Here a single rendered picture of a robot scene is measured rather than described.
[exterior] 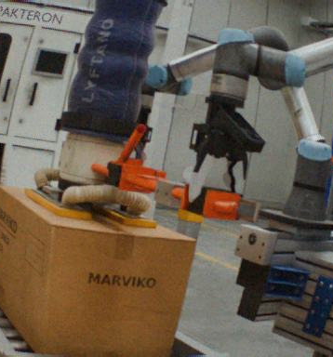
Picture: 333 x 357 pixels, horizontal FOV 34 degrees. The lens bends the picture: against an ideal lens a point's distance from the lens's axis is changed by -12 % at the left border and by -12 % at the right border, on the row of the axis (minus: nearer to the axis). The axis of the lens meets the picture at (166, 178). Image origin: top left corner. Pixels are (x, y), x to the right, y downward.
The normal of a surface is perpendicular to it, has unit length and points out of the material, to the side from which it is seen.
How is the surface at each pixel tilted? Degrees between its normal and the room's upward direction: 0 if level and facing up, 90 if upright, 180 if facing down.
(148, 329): 90
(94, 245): 90
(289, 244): 90
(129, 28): 76
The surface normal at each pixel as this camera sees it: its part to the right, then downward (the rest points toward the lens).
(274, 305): 0.51, 0.14
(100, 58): -0.09, -0.32
